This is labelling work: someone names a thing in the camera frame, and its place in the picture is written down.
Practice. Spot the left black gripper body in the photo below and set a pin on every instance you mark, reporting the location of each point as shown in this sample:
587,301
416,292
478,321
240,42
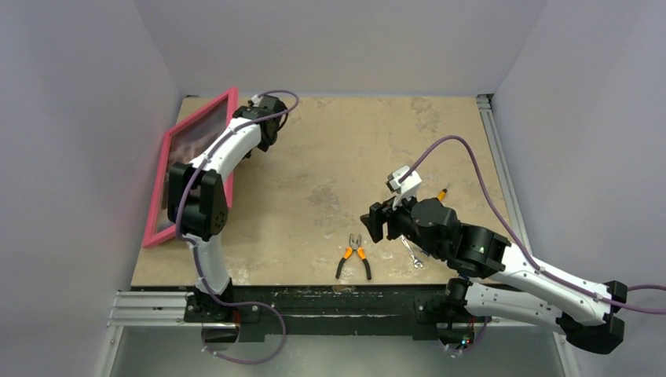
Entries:
267,144

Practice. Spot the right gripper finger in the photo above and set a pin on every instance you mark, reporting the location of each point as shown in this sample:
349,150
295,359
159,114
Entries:
385,207
374,223

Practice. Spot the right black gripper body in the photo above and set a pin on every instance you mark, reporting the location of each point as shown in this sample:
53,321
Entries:
389,224

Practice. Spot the yellow handled screwdriver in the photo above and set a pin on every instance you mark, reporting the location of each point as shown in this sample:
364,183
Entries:
443,193

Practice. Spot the pink picture frame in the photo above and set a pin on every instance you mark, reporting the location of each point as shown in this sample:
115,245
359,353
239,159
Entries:
192,107

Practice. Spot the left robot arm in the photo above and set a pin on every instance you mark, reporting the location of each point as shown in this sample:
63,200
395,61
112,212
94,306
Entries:
197,203

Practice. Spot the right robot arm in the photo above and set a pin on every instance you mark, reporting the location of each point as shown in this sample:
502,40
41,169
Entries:
497,280

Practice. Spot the landscape photo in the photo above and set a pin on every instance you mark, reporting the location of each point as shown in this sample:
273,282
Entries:
187,144

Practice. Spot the silver wrench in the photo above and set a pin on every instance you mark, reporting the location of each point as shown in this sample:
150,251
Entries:
417,264

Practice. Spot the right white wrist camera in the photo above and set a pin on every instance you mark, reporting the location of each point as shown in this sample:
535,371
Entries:
404,183

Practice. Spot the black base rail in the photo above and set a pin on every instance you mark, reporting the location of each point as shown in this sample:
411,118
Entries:
421,312

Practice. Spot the aluminium frame rail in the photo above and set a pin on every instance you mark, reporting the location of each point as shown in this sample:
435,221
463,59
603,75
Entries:
484,105

